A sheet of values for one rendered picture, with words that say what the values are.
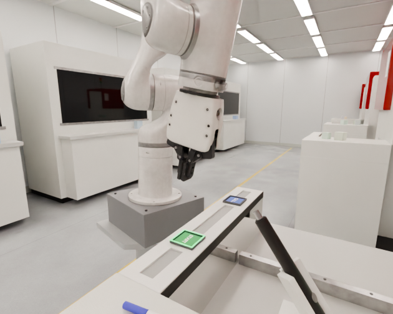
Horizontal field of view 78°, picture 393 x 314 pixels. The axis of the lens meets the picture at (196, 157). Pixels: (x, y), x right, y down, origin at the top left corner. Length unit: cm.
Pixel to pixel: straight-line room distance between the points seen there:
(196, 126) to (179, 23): 16
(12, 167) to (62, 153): 68
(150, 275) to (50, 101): 314
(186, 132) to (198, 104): 5
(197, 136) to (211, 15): 19
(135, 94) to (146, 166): 23
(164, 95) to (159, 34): 43
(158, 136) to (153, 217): 26
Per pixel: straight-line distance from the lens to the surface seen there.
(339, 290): 69
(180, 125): 46
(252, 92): 883
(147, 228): 78
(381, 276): 83
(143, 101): 80
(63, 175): 360
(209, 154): 45
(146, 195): 85
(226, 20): 44
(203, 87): 42
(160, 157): 81
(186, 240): 54
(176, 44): 41
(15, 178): 312
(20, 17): 454
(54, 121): 349
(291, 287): 24
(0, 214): 315
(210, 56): 42
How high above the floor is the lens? 124
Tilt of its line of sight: 11 degrees down
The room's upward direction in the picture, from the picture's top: straight up
